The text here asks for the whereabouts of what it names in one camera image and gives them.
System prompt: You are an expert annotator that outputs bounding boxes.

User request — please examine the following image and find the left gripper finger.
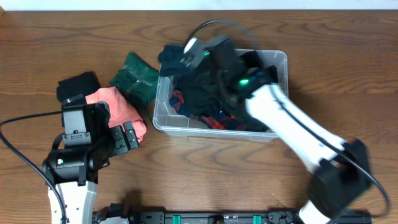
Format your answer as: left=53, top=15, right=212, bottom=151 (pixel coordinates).
left=109, top=126, right=128, bottom=156
left=123, top=121, right=139, bottom=150

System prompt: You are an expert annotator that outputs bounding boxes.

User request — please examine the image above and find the salmon pink garment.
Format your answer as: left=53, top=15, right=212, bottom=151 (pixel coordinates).
left=85, top=86, right=147, bottom=142

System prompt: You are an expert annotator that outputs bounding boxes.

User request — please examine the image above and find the black garment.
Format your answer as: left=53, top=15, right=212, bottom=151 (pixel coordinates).
left=57, top=72, right=101, bottom=105
left=174, top=51, right=278, bottom=132

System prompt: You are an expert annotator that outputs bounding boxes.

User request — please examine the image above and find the red navy plaid shirt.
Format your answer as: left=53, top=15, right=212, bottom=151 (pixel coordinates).
left=169, top=90, right=249, bottom=131

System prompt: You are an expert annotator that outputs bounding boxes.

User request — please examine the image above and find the dark navy garment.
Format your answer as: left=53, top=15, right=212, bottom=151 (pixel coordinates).
left=157, top=45, right=194, bottom=77

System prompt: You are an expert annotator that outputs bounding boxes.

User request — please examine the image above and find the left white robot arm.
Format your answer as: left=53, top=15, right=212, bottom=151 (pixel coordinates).
left=42, top=101, right=139, bottom=223

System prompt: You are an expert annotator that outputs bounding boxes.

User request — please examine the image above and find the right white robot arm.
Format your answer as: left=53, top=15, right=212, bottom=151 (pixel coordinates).
left=180, top=35, right=374, bottom=223

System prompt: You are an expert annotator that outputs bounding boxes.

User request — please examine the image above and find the clear plastic storage container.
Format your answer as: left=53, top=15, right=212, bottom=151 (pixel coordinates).
left=152, top=50, right=289, bottom=142

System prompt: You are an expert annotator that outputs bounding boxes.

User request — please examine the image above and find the dark green folded garment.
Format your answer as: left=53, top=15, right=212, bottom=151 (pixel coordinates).
left=109, top=52, right=159, bottom=108

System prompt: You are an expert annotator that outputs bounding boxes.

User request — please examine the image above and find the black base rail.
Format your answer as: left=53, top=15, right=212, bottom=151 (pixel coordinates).
left=93, top=202, right=373, bottom=224

